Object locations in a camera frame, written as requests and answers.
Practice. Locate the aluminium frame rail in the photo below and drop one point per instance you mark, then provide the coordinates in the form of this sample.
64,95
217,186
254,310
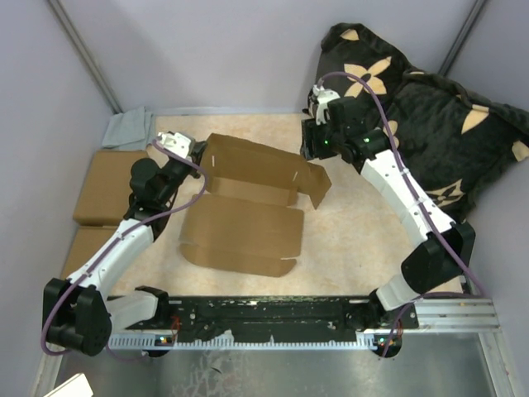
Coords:
425,316

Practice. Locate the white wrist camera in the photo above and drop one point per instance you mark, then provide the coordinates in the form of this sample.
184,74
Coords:
177,143
318,102

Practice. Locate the grey folded cloth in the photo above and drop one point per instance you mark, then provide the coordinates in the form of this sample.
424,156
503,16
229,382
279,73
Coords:
130,131

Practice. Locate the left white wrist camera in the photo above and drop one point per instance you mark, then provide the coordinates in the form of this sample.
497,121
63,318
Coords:
177,143

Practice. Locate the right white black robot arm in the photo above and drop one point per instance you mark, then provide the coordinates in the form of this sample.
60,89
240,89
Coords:
441,246

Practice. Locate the brown cardboard box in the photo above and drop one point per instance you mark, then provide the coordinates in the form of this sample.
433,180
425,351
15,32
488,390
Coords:
246,221

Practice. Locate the black floral plush cushion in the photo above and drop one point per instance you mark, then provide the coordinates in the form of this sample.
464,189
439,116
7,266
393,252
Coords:
454,141

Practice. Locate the white object at bottom corner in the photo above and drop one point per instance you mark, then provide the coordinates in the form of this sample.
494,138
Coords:
76,386

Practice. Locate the upper folded cardboard box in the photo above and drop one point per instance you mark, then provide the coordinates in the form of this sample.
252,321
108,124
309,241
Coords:
104,197

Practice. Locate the folded cardboard box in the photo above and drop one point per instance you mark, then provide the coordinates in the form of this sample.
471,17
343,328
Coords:
87,241
104,197

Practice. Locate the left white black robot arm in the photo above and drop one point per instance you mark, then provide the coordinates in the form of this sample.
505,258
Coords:
77,314

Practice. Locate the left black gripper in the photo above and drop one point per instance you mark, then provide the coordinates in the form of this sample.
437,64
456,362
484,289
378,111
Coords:
195,157

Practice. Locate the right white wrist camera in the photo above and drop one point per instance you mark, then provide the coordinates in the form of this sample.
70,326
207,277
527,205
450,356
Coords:
318,102

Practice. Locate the lower folded cardboard box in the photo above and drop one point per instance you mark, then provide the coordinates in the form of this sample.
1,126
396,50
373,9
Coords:
87,241

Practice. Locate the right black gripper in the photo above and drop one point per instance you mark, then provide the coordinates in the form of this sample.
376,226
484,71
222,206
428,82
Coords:
310,149

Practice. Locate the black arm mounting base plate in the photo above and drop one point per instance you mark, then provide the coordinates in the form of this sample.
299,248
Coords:
261,319

